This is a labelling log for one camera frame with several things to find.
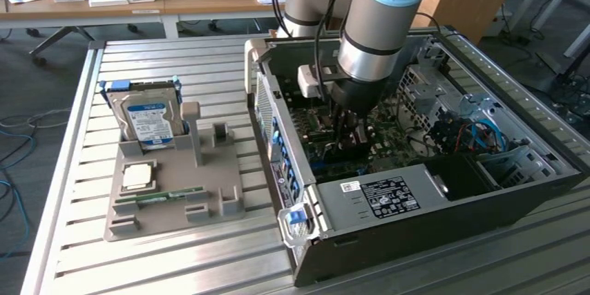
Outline silver perforated disk bay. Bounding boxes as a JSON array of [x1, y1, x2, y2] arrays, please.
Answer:
[[395, 63, 502, 130]]

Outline silver angled disk bay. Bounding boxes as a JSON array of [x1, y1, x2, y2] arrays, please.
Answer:
[[474, 144, 559, 189]]

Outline black expansion slot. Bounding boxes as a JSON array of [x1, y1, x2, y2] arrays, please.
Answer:
[[322, 165, 369, 178]]

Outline black power cable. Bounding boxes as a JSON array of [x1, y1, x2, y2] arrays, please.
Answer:
[[413, 11, 462, 39]]

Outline silver CPU chip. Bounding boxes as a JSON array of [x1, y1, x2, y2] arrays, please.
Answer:
[[122, 164, 156, 191]]

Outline hard disk in blue caddy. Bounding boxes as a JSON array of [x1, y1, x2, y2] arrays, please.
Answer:
[[98, 75, 188, 153]]

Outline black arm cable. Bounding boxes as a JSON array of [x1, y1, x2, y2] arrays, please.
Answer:
[[270, 0, 344, 101]]

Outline blue case latch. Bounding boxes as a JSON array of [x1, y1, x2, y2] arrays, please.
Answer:
[[284, 207, 308, 225]]

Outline graphics card with black fan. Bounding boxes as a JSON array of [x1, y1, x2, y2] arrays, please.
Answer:
[[320, 140, 371, 165]]

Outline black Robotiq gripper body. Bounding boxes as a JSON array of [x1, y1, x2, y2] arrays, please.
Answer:
[[328, 78, 385, 117]]

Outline grey power supply unit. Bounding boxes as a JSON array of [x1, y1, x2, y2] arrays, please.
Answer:
[[315, 164, 451, 233]]

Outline light blue wire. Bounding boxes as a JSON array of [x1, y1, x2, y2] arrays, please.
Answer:
[[465, 119, 511, 153]]

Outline grey plastic parts rack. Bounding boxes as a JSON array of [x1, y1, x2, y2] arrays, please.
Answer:
[[103, 101, 248, 242]]

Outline green RAM stick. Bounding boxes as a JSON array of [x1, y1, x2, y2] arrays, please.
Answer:
[[115, 186, 207, 204]]

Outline CPU socket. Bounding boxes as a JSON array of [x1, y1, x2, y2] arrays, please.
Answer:
[[308, 106, 336, 132]]

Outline black open PC case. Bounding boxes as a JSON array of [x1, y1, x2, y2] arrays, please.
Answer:
[[243, 25, 589, 288]]

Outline green motherboard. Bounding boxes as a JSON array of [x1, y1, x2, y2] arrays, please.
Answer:
[[290, 94, 434, 184]]

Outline grey floor cable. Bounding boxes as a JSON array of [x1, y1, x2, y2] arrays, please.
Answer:
[[0, 107, 74, 129]]

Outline blue floor cable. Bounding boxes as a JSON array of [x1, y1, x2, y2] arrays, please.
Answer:
[[0, 129, 36, 261]]

